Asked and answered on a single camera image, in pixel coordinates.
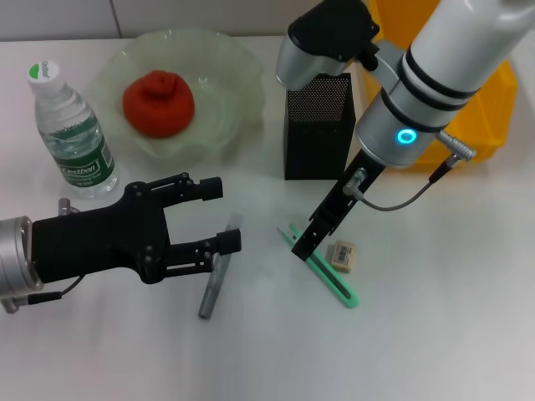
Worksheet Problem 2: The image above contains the grey metal rod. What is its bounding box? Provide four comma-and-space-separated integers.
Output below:
196, 212, 245, 322

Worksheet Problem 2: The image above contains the black mesh pen holder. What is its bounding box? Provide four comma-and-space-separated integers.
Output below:
284, 73, 357, 182

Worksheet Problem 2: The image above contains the green glass fruit plate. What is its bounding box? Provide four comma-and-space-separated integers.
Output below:
89, 28, 267, 162

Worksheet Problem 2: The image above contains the right gripper cable with plugs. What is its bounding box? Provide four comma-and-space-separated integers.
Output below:
341, 130, 478, 213

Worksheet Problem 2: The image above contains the beige eraser with barcode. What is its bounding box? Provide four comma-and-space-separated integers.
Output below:
329, 239, 359, 274

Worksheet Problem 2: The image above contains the gripper cable with plugs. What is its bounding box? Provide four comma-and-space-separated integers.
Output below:
341, 130, 478, 213
0, 197, 88, 315

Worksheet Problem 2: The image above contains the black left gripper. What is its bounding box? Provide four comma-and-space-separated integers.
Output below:
30, 172, 244, 286

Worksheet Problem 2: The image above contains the left gripper cable with plugs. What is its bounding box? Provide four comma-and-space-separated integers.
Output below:
0, 197, 88, 315

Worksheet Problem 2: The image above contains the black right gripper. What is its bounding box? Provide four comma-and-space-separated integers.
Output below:
290, 148, 389, 263

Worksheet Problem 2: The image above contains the green utility knife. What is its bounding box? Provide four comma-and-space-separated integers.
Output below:
276, 222, 361, 311

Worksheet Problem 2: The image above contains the yellow plastic bin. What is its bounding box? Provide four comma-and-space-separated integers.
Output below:
366, 0, 520, 173

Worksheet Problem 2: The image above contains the clear water bottle green label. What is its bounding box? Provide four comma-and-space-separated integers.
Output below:
26, 61, 122, 201

